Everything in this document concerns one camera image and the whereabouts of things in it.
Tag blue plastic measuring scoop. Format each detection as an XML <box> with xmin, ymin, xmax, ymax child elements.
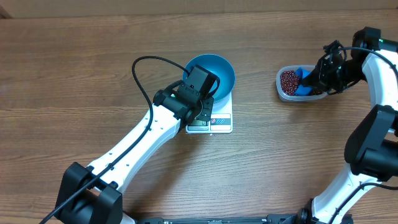
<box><xmin>294</xmin><ymin>67</ymin><xmax>312</xmax><ymax>96</ymax></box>

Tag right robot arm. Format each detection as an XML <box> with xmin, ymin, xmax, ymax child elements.
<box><xmin>286</xmin><ymin>27</ymin><xmax>397</xmax><ymax>223</ymax></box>

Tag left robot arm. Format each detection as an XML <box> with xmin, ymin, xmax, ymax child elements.
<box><xmin>53</xmin><ymin>80</ymin><xmax>215</xmax><ymax>224</ymax></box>

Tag white digital kitchen scale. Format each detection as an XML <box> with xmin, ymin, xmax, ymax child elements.
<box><xmin>185</xmin><ymin>92</ymin><xmax>233</xmax><ymax>134</ymax></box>

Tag blue metal bowl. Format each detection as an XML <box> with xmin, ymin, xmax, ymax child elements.
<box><xmin>185</xmin><ymin>54</ymin><xmax>236</xmax><ymax>103</ymax></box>

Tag red beans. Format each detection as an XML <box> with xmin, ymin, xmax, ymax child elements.
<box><xmin>280</xmin><ymin>70</ymin><xmax>300</xmax><ymax>96</ymax></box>

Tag clear plastic food container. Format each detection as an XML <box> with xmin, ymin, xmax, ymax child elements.
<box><xmin>276</xmin><ymin>65</ymin><xmax>328</xmax><ymax>102</ymax></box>

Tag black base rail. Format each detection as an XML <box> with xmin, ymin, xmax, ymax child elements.
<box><xmin>136</xmin><ymin>213</ymin><xmax>354</xmax><ymax>224</ymax></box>

